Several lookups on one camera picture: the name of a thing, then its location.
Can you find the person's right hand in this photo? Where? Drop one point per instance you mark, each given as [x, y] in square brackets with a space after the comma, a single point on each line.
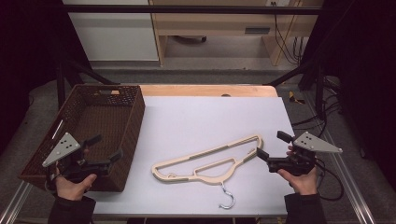
[302, 184]

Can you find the brown woven basket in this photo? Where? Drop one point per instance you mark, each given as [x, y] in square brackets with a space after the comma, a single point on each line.
[102, 115]

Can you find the white cabinet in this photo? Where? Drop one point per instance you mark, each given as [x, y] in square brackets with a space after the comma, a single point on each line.
[115, 37]

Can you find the black metal crossbar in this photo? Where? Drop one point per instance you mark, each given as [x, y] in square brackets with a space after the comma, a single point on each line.
[186, 9]

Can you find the white table mat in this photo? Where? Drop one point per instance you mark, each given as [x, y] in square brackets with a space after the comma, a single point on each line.
[193, 124]

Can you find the black metal stand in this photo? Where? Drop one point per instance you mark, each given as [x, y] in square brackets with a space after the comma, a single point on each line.
[319, 87]
[60, 84]

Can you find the person's left hand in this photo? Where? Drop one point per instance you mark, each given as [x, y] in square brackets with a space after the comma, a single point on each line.
[74, 188]

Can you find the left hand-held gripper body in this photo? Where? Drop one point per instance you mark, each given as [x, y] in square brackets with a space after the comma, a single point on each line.
[63, 146]

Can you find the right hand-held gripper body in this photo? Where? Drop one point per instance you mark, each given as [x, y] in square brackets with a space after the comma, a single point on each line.
[314, 143]

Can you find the yellow and black tool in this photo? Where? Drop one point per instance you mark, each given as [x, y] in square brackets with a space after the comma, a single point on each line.
[294, 99]

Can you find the light wooden desk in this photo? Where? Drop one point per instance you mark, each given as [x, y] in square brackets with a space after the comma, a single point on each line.
[218, 23]

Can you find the beige plastic clothes hanger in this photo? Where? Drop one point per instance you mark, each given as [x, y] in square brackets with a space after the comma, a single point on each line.
[208, 179]

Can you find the aluminium rail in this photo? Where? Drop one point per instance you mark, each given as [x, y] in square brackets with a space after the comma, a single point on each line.
[14, 203]
[351, 189]

